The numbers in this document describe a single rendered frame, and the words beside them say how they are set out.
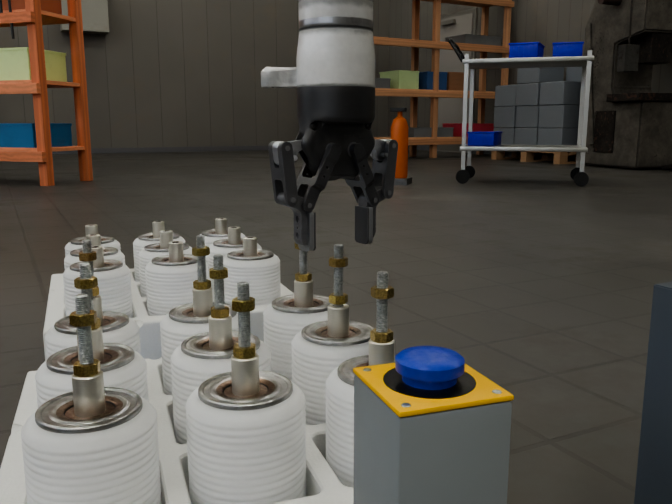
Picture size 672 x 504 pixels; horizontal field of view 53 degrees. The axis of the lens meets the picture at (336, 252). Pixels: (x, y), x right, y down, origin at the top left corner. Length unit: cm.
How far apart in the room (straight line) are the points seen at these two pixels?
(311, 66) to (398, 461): 38
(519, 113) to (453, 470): 834
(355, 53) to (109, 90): 1066
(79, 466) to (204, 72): 1117
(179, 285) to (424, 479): 71
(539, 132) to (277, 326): 773
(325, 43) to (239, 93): 1113
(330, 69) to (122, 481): 38
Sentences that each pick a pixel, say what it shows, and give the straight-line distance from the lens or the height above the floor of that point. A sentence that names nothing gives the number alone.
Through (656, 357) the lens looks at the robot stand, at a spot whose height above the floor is 22.
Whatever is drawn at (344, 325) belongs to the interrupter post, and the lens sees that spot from 68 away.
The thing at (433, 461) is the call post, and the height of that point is 28.
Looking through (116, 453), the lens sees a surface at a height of 24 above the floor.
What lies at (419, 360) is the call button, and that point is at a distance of 39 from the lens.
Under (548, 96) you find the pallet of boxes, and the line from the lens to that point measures 834.
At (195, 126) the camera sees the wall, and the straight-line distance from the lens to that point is 1152.
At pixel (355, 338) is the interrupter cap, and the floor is 25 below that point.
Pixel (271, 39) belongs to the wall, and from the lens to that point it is 1203.
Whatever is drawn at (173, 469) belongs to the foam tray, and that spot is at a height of 18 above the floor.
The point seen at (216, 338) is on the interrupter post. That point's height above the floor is 26.
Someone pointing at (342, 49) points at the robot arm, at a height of 53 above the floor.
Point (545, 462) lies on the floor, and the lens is 102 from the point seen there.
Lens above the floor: 46
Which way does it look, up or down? 11 degrees down
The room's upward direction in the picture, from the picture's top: straight up
